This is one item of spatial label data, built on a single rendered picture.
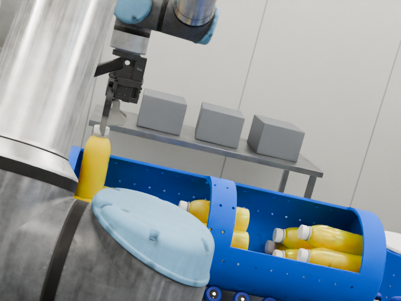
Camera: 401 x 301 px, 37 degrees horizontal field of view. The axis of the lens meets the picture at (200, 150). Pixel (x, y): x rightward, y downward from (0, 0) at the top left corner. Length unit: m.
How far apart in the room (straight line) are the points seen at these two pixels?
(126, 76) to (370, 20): 3.77
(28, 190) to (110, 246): 0.11
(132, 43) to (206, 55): 3.34
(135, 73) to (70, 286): 0.91
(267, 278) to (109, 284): 0.93
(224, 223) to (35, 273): 0.88
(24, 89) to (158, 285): 0.26
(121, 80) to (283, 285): 0.64
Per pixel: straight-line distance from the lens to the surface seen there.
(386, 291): 2.27
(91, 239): 0.65
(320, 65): 4.99
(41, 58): 0.70
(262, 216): 1.76
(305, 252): 1.62
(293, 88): 4.95
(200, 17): 1.28
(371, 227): 1.64
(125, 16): 1.33
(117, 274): 0.64
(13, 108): 0.69
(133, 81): 1.48
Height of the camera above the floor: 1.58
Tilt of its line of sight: 10 degrees down
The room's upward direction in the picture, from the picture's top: 14 degrees clockwise
